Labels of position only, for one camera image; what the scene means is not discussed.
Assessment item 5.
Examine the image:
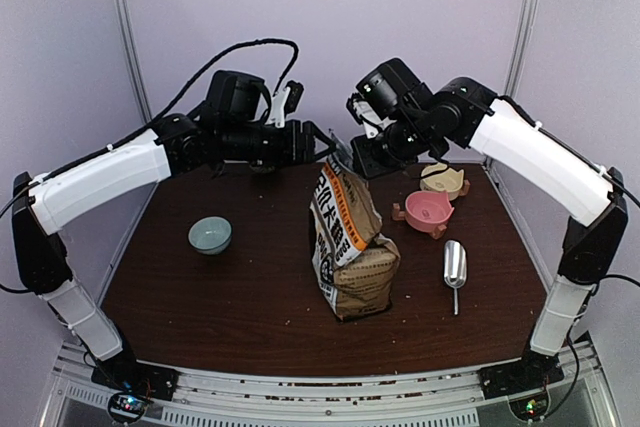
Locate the cream cat-ear pet bowl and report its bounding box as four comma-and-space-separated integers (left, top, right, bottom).
419, 163, 469, 201

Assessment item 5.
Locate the aluminium front frame rail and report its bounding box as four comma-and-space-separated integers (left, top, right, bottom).
39, 339, 616, 427

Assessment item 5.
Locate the left aluminium corner post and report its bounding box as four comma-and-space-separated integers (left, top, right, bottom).
113, 0, 152, 123

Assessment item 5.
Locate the aluminium corner post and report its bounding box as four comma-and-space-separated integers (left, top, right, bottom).
113, 0, 152, 123
503, 0, 539, 98

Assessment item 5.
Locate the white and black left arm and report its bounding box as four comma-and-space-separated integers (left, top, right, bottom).
11, 114, 335, 391

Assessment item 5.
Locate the right arm base board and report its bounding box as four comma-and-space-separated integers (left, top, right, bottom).
509, 392, 550, 422

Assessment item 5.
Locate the right aluminium table rail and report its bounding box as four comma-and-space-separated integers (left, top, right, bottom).
484, 160, 568, 293

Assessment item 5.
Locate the brown dog food bag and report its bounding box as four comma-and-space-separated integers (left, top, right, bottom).
309, 134, 401, 322

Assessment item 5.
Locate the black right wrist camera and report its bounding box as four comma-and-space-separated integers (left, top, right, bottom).
346, 93, 389, 139

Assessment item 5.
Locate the light green ceramic bowl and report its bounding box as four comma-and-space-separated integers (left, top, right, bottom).
188, 216, 233, 255

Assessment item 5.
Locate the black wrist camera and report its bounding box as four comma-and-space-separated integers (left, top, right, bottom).
266, 80, 304, 128
346, 93, 389, 139

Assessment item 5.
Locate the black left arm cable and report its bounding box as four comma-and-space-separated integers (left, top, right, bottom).
0, 37, 301, 293

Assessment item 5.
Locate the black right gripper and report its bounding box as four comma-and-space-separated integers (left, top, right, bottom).
350, 110, 439, 179

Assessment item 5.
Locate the right aluminium corner post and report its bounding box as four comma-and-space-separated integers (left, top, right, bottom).
503, 0, 539, 98

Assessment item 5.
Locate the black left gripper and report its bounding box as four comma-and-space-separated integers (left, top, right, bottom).
220, 119, 338, 169

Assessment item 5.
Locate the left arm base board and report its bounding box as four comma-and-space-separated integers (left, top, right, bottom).
107, 392, 150, 423

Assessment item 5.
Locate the pink cat-ear pet bowl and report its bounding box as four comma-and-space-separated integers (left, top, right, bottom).
403, 189, 456, 235

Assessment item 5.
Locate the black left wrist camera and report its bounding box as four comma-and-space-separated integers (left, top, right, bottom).
266, 80, 304, 128

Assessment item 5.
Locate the silver metal food scoop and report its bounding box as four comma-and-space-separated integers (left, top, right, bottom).
443, 240, 467, 316

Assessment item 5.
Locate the white patterned ceramic bowl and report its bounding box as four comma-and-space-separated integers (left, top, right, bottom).
249, 163, 277, 175

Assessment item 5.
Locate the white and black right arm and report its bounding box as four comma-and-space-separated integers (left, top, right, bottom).
351, 71, 628, 389

